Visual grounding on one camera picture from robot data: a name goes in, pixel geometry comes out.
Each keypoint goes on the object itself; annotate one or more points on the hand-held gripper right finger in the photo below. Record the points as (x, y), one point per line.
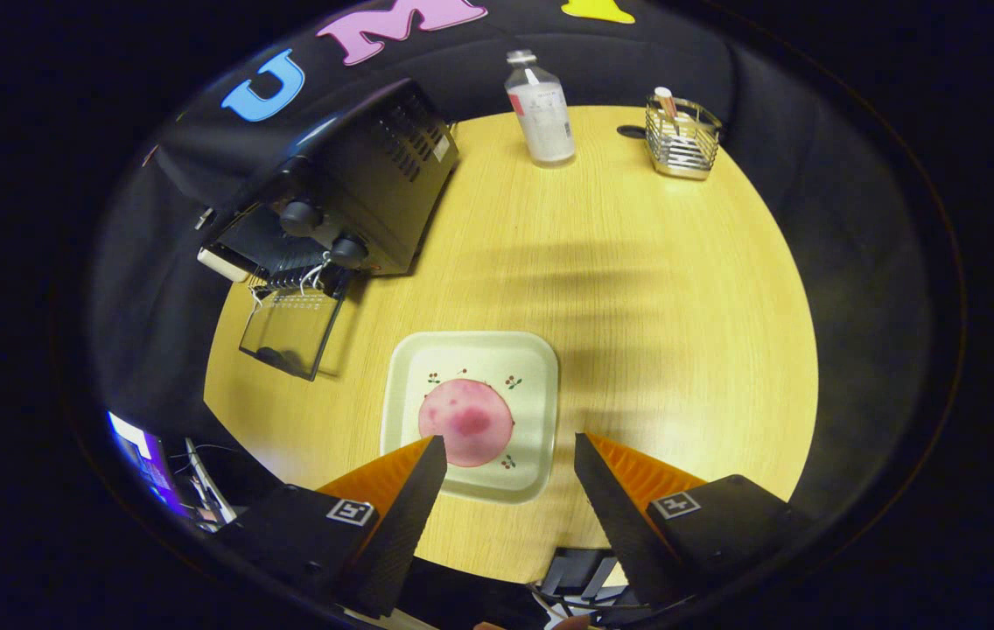
(615, 525)

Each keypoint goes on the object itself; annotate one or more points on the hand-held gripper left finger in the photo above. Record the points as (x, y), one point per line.
(405, 525)

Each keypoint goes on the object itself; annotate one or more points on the pink round food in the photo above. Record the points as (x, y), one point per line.
(466, 420)

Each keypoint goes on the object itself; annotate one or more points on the cream square plate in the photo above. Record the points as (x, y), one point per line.
(479, 359)

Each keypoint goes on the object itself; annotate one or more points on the black toaster oven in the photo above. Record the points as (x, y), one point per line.
(374, 201)

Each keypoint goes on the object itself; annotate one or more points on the computer monitor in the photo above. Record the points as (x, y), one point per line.
(143, 455)

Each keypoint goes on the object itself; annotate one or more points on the black table grommet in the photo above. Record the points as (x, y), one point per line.
(633, 131)

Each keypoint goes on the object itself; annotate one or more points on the clear plastic bottle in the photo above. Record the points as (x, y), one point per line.
(545, 122)

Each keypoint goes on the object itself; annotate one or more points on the pink white tube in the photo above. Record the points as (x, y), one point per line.
(665, 98)

